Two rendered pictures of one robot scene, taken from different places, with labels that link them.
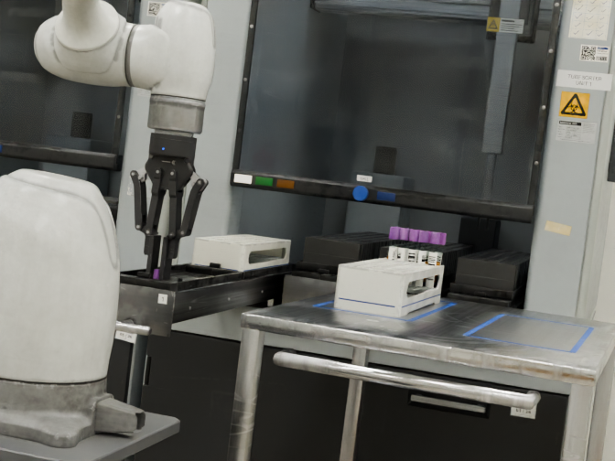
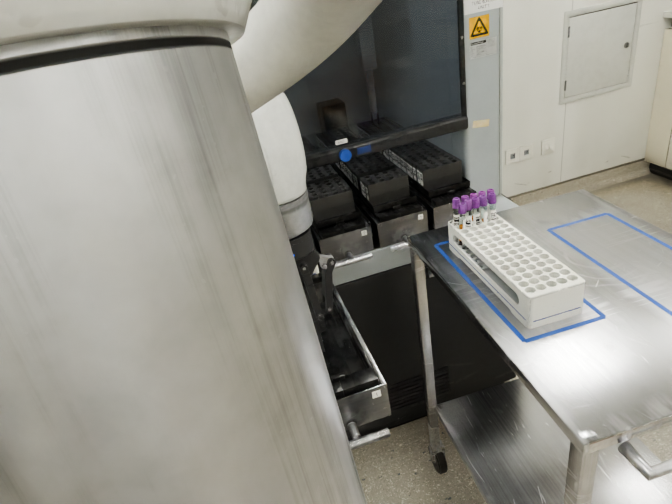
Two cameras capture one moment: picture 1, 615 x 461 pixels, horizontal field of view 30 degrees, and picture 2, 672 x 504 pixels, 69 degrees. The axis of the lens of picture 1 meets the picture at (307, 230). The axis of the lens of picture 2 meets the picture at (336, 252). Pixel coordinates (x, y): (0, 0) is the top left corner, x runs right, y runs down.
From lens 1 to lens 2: 1.38 m
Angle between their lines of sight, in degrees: 36
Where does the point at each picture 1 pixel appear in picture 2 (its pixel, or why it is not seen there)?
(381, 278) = (568, 292)
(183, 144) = (308, 240)
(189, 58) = (292, 155)
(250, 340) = (591, 458)
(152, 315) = (370, 408)
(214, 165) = not seen: hidden behind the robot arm
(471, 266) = (432, 173)
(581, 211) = (494, 106)
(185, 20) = (272, 114)
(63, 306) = not seen: outside the picture
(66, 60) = not seen: hidden behind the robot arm
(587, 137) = (491, 50)
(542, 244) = (472, 138)
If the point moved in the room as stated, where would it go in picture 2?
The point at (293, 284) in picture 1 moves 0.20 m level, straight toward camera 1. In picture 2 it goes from (327, 244) to (374, 276)
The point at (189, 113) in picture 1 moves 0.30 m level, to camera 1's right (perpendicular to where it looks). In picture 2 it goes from (306, 209) to (462, 146)
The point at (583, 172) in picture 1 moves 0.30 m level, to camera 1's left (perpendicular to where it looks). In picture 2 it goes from (491, 77) to (396, 110)
